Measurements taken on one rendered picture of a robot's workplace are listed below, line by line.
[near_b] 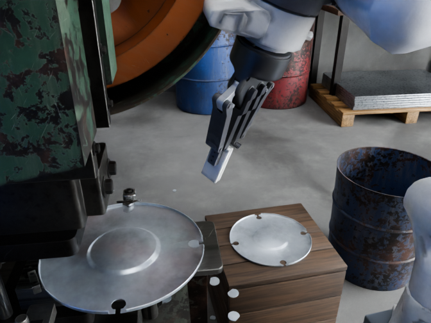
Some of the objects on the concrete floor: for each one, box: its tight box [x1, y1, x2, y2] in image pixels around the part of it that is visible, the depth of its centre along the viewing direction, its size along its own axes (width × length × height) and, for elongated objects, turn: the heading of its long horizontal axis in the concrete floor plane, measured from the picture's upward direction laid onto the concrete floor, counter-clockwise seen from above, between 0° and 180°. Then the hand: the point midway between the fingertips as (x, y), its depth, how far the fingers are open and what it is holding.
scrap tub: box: [328, 146, 431, 291], centre depth 172 cm, size 42×42×48 cm
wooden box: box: [205, 203, 348, 323], centre depth 150 cm, size 40×38×35 cm
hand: (217, 160), depth 62 cm, fingers closed
